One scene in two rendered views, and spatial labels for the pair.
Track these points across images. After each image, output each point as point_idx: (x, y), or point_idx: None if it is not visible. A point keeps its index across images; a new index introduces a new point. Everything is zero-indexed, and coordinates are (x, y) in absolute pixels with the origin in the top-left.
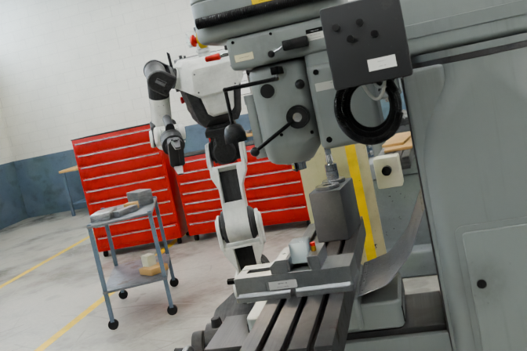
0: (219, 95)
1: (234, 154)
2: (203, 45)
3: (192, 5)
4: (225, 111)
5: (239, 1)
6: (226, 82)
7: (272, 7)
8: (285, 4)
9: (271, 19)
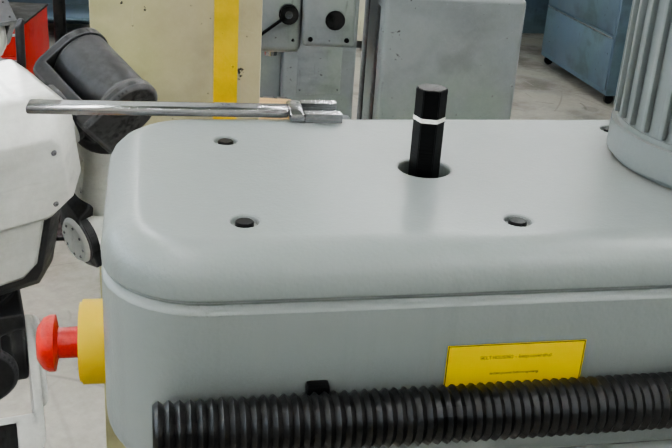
0: (0, 236)
1: (11, 384)
2: (104, 382)
3: (124, 288)
4: (9, 281)
5: (390, 346)
6: (28, 203)
7: (559, 429)
8: (618, 427)
9: (507, 438)
